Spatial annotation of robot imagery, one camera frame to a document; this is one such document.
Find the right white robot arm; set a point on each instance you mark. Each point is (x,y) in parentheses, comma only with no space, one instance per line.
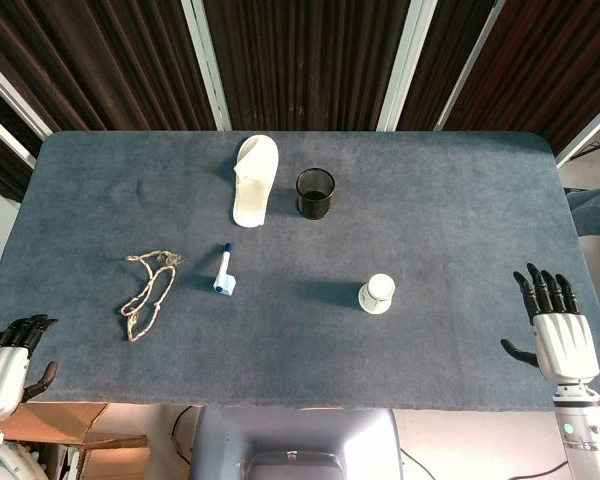
(582,430)

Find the white paper cup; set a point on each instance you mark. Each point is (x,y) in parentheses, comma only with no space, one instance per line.
(377,295)

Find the white disposable slipper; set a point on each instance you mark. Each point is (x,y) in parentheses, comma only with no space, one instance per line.
(252,185)

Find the blue fabric bundle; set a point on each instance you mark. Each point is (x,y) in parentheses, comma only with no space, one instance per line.
(597,210)

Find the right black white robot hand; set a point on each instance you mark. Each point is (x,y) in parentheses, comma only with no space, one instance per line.
(565,345)

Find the black mesh pen holder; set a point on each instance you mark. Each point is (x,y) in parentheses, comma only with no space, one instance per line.
(316,197)

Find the brown cardboard box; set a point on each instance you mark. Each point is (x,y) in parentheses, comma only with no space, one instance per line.
(55,425)

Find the blue table cloth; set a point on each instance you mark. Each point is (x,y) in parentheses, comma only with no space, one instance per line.
(300,350)

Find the dark brown curtain panel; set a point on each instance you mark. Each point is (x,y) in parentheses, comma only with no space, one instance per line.
(430,75)
(545,65)
(305,65)
(105,65)

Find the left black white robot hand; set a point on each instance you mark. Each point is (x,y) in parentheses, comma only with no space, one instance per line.
(2,380)

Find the white marker with blue cap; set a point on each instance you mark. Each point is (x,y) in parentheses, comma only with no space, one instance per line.
(226,262)

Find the grey-blue robot torso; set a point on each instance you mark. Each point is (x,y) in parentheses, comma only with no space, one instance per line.
(220,450)

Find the white partition frame post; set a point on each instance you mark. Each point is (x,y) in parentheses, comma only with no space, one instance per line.
(587,132)
(467,65)
(204,65)
(5,135)
(15,97)
(407,65)

